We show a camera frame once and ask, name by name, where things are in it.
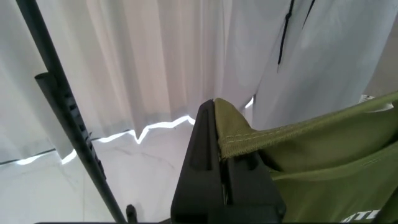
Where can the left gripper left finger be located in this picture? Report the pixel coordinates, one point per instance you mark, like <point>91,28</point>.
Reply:
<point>196,180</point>

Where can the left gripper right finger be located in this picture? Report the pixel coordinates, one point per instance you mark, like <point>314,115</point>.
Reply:
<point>248,193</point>

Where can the green garment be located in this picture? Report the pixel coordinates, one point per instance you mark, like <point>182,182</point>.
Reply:
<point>326,155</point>

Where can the pale grey shorts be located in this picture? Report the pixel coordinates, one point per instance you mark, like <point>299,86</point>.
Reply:
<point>326,62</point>

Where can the black clothes rack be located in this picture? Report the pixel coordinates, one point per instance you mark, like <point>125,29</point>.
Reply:
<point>62,102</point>

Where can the white curtain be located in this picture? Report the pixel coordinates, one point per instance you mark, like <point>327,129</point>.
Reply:
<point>140,62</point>

